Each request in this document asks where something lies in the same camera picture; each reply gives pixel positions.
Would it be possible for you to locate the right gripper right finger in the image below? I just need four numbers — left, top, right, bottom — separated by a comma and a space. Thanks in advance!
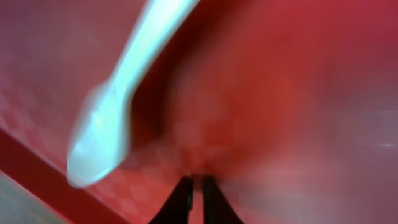
202, 176, 244, 224

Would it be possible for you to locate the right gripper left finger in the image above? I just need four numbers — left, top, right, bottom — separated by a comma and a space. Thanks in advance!
149, 176, 193, 224

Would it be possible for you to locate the white plastic spoon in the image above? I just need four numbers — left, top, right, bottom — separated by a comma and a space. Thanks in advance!
66, 0, 197, 188

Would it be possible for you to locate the red serving tray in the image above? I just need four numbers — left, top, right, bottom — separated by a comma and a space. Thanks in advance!
1, 0, 397, 223

